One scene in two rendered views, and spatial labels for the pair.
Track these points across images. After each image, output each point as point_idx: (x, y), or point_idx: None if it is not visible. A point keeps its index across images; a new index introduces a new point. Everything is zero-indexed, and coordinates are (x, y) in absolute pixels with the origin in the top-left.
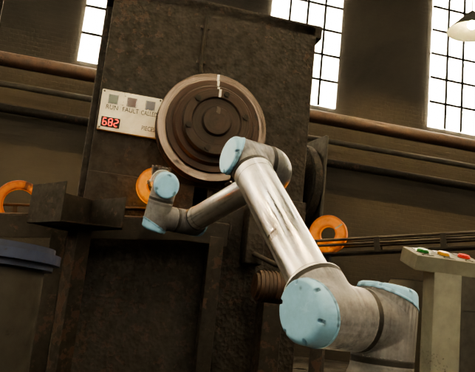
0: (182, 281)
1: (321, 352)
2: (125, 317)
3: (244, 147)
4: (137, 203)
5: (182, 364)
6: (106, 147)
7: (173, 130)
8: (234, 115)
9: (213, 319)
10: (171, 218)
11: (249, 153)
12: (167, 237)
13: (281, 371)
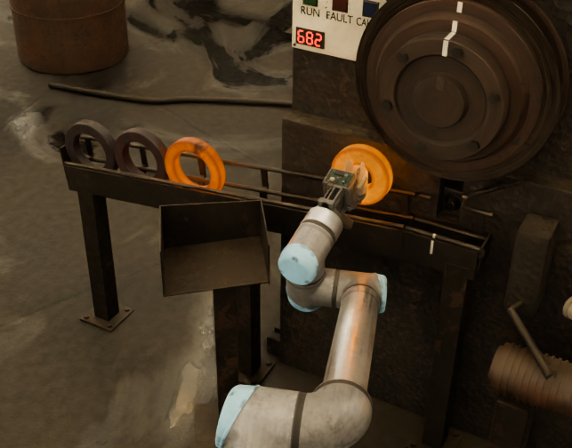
0: (424, 290)
1: None
2: None
3: (229, 433)
4: None
5: (428, 384)
6: (313, 75)
7: (377, 94)
8: (475, 89)
9: (450, 368)
10: (318, 300)
11: (234, 445)
12: (380, 251)
13: None
